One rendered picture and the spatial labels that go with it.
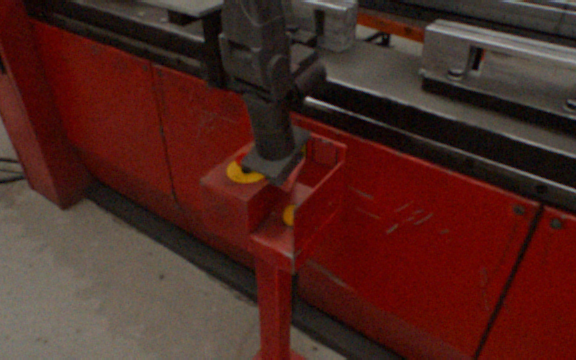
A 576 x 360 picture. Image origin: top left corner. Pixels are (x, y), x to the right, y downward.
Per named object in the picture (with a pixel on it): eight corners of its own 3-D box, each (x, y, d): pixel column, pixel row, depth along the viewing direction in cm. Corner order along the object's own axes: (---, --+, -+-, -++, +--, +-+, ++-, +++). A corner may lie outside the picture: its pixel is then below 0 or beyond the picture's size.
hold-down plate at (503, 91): (420, 89, 90) (423, 74, 88) (431, 79, 94) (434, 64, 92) (596, 141, 76) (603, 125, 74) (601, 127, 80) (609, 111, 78)
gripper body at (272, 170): (313, 140, 74) (308, 103, 69) (277, 186, 69) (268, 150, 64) (279, 128, 77) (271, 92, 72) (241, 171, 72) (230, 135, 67)
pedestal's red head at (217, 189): (205, 230, 91) (194, 151, 80) (256, 186, 102) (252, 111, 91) (293, 276, 82) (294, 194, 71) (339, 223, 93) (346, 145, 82)
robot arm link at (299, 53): (218, 45, 61) (268, 65, 56) (277, 2, 66) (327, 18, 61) (238, 116, 70) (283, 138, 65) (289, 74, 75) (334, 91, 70)
